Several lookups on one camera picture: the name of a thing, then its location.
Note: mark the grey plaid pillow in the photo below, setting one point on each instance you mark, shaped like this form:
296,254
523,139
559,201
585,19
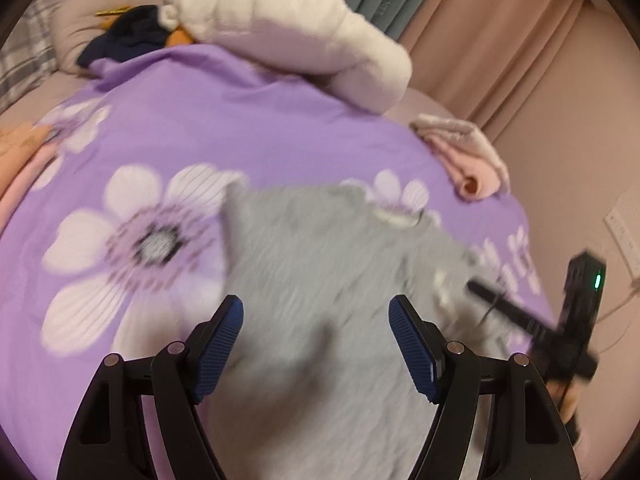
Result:
25,55

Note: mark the white wall power strip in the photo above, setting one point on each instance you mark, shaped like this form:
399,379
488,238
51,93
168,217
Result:
625,232

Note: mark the person's right hand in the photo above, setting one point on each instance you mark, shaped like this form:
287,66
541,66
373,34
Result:
567,400

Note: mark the dark navy clothes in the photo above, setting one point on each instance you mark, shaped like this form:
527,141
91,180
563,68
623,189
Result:
127,35

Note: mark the white plush blanket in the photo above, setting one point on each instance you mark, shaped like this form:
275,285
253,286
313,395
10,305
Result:
280,15

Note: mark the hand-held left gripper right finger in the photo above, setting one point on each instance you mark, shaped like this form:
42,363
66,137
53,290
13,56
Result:
412,345

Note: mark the grey knit garment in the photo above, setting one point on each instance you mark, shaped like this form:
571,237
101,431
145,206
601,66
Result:
320,270

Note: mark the folded pink and beige clothes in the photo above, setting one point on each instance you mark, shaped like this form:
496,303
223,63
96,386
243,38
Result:
467,160

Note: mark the orange soft item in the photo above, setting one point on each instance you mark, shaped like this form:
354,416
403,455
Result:
178,37

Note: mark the peach folded clothes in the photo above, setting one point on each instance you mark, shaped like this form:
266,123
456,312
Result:
15,160

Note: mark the pale pink pillow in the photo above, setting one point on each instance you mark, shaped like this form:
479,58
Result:
80,25

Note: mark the purple floral bedsheet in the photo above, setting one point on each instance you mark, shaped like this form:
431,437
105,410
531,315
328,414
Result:
225,125

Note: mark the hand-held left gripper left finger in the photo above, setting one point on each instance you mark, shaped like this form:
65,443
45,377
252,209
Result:
220,345

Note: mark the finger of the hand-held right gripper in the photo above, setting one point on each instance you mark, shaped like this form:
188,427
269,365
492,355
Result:
505,307

